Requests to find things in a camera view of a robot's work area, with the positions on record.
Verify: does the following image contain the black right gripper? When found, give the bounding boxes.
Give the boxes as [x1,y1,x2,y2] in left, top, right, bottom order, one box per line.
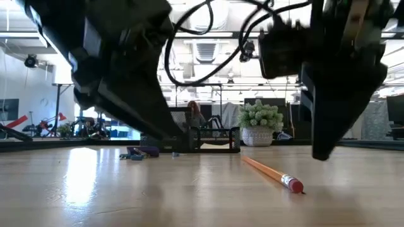
[299,0,395,161]

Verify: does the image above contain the silver ceiling air duct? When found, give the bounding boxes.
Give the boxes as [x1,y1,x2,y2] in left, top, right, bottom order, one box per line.
[194,40,219,63]

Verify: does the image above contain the red bar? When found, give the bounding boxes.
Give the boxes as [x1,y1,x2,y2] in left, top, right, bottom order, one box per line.
[0,115,28,130]

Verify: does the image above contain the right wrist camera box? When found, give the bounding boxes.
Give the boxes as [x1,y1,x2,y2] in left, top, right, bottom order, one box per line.
[258,21,313,79]

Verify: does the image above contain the black partition panel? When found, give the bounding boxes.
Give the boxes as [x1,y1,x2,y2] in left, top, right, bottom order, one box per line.
[243,97,287,110]
[290,103,313,141]

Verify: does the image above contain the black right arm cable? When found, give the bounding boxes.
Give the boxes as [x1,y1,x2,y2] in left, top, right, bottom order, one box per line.
[163,0,313,88]

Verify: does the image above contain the person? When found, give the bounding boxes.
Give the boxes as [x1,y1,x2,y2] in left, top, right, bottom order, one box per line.
[187,100,206,127]

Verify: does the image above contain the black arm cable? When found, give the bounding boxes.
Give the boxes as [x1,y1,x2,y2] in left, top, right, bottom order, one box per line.
[178,0,215,36]
[163,0,313,88]

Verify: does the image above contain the grey hanging cloth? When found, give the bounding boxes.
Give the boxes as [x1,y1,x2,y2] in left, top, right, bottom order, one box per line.
[211,102,243,129]

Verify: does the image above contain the black mesh desk organizer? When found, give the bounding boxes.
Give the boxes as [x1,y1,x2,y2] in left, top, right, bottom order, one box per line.
[140,107,241,154]

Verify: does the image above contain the green plant in white pot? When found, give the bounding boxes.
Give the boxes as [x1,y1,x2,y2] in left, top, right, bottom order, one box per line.
[237,99,284,148]

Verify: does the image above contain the dark wall picture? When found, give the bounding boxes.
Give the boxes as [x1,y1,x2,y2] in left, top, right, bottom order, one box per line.
[0,98,20,122]

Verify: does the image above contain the black ceiling spot lamp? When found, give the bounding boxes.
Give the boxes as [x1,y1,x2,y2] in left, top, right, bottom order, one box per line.
[239,40,256,63]
[24,54,39,69]

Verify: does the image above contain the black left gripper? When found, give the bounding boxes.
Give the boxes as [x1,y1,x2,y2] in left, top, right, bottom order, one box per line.
[18,0,184,141]

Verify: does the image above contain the black monitor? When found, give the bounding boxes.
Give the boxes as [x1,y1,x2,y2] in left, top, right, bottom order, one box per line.
[386,94,404,127]

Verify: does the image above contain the small green background plant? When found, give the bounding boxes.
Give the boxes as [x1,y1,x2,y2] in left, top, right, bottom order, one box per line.
[56,124,72,138]

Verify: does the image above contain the grey patterned curtain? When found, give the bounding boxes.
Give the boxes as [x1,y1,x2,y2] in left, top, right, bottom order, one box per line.
[362,100,388,141]

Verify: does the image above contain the red desk lamp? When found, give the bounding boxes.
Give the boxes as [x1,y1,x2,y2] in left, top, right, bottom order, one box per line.
[40,112,68,127]

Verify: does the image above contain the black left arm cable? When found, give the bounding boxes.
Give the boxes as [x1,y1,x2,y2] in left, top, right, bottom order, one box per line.
[178,0,215,36]

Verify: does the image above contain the yellow pencil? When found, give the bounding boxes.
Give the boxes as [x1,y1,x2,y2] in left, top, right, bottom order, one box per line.
[241,156,305,194]

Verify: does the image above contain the blue eraser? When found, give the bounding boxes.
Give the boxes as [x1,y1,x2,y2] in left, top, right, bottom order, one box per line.
[126,146,161,158]

